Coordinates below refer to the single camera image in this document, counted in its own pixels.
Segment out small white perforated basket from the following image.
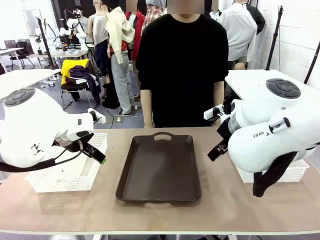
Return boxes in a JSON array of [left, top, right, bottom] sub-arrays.
[[236, 158, 310, 184]]

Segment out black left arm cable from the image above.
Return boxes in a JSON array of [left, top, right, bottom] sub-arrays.
[[0, 141, 85, 173]]

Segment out large white perforated basket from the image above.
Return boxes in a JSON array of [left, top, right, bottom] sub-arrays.
[[26, 132, 108, 193]]

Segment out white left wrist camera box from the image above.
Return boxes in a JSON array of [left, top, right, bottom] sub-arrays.
[[86, 107, 107, 125]]

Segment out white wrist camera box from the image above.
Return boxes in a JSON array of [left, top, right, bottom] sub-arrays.
[[86, 107, 107, 125], [203, 104, 225, 121]]

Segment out mannequin with white tank top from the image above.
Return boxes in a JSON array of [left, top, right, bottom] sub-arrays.
[[87, 0, 110, 78]]

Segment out person's right forearm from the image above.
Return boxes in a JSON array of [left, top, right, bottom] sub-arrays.
[[140, 88, 154, 123]]

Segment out black office chair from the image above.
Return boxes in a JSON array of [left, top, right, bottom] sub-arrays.
[[9, 40, 36, 70]]

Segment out yellow garment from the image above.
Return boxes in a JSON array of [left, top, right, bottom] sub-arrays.
[[60, 58, 91, 85]]

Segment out mannequin in red garment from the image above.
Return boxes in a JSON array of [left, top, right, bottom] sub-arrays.
[[124, 10, 146, 61]]

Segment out black tripod stand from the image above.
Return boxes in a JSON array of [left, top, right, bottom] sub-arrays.
[[265, 4, 285, 71], [35, 16, 58, 70], [303, 41, 320, 85]]

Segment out plaid shirt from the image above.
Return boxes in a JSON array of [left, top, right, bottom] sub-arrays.
[[140, 2, 164, 36]]

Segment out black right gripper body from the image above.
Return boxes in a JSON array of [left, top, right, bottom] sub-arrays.
[[216, 119, 235, 145]]

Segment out black jacket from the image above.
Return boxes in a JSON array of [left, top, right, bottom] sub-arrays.
[[246, 4, 266, 36]]

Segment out background work table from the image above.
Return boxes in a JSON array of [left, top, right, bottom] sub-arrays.
[[26, 48, 95, 69]]

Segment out dark brown handled tray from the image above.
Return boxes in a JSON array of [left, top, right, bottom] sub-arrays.
[[115, 131, 203, 203]]

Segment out dark purple garment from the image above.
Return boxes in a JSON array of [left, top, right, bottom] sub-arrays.
[[68, 64, 102, 106]]

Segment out person's left forearm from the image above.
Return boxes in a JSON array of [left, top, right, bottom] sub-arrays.
[[212, 79, 225, 106]]

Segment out mannequin with beige jacket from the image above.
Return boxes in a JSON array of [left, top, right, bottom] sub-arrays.
[[104, 6, 137, 116]]

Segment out person in black shirt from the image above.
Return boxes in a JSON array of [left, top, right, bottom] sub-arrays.
[[136, 13, 230, 129]]

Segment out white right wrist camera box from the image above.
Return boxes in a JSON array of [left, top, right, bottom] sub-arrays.
[[203, 104, 225, 121]]

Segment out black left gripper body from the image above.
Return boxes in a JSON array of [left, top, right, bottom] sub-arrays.
[[52, 134, 88, 154]]

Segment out mannequin with white shirt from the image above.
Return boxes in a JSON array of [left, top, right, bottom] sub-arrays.
[[218, 1, 258, 63]]

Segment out black cloth garment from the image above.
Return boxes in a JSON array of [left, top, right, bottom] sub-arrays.
[[251, 150, 299, 198]]

